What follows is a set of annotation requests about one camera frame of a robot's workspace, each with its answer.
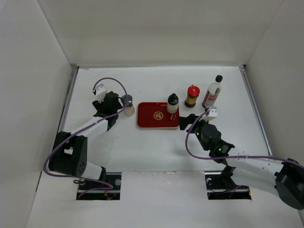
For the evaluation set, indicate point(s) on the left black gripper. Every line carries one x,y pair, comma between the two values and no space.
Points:
99,105

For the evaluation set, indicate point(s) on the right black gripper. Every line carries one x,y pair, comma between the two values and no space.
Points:
184,121

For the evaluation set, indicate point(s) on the black-cap white salt bottle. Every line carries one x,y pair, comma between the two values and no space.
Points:
172,103

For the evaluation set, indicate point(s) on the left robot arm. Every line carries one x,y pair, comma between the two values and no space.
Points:
69,155

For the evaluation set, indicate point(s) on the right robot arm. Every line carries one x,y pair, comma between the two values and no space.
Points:
283,178

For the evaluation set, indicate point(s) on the red lacquer tray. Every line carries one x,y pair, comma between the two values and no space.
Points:
154,115

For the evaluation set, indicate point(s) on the red-cap dark sauce bottle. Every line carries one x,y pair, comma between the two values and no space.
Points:
192,94

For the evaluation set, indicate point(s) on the tall vinegar bottle black cap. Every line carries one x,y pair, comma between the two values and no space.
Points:
212,92

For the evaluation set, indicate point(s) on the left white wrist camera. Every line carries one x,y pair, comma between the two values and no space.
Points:
100,91

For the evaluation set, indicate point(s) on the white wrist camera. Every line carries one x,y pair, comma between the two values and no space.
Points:
100,91
212,114

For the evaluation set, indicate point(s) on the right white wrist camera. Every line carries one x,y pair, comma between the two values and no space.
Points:
212,114

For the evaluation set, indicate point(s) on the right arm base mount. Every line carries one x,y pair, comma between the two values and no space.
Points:
220,186

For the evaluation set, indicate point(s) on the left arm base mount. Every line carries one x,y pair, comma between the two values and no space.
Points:
107,189

